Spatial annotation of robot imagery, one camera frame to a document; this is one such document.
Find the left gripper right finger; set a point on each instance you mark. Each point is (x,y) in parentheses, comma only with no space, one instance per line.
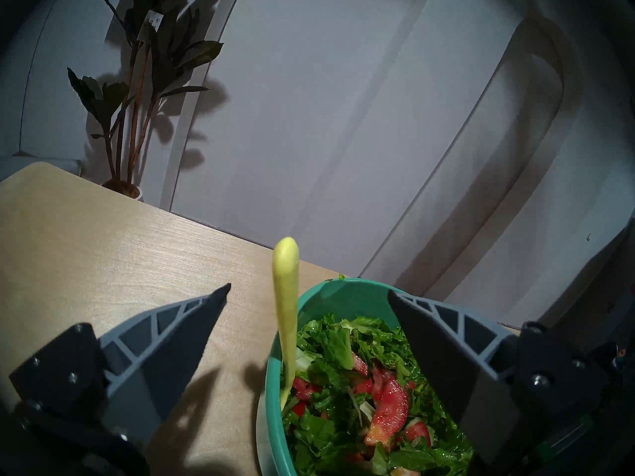
(461,361)

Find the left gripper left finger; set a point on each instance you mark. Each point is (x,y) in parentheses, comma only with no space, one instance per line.
(163,351)

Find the green plastic salad bowl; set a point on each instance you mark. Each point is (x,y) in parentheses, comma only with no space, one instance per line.
(342,299)

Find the yellow plastic utensil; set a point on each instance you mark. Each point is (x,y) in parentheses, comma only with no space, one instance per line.
(286,291)

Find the mixed lettuce tomato salad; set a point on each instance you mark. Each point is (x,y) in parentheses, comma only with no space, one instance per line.
(337,346)

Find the tall potted plant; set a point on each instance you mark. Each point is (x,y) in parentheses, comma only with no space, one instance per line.
(163,33)

